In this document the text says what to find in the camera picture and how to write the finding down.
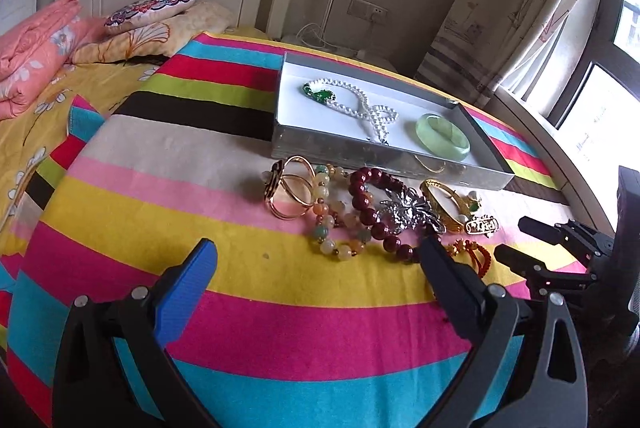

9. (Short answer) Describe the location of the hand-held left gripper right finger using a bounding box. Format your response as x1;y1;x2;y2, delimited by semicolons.
419;235;588;428

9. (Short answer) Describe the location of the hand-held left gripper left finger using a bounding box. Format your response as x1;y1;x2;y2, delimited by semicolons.
52;237;221;428

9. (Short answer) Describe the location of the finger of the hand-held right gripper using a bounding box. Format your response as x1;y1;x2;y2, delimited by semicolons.
518;215;616;262
494;244;599;304

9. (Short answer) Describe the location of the red cord bracelet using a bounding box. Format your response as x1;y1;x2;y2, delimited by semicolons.
442;238;493;281

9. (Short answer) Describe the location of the gold filigree pendant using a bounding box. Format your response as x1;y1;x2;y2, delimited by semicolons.
460;215;501;236

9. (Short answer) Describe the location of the gold ring with green stone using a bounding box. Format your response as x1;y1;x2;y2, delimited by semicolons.
457;191;483;214

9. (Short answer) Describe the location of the silver rhinestone brooch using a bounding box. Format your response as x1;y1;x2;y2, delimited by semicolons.
378;188;448;234

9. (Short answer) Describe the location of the gold bangle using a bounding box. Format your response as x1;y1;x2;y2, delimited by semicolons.
419;178;476;234

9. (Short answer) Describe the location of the dark red bead bracelet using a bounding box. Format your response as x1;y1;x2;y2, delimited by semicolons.
348;167;426;265

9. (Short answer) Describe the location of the multicolour stone bead bracelet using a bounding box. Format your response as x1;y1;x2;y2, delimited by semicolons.
310;163;373;263

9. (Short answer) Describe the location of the grey jewelry box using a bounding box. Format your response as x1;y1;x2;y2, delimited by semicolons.
270;52;516;191

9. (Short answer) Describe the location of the colourful striped cloth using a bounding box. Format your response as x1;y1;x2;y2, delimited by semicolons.
0;31;601;428

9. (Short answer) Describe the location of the window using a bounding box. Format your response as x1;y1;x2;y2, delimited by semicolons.
520;0;640;229

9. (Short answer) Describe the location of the pale green jade bangle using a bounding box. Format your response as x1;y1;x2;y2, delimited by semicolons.
416;113;472;161

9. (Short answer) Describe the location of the printed cream curtain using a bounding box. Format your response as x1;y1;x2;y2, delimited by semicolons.
415;0;608;109

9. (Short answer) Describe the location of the cream floral pillow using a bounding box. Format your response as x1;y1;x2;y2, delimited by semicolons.
72;1;236;64

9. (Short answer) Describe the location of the embroidered floral pillow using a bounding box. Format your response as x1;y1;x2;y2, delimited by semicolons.
104;0;197;32

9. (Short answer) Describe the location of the pink folded quilt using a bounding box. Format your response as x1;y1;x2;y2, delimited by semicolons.
0;0;108;119

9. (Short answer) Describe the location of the pearl necklace with green pendant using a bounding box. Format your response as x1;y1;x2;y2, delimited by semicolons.
300;77;401;145

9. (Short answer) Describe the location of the white cable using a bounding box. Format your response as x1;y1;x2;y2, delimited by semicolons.
285;23;331;50

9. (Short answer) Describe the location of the wall socket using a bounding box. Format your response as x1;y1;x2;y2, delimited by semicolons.
348;0;390;23

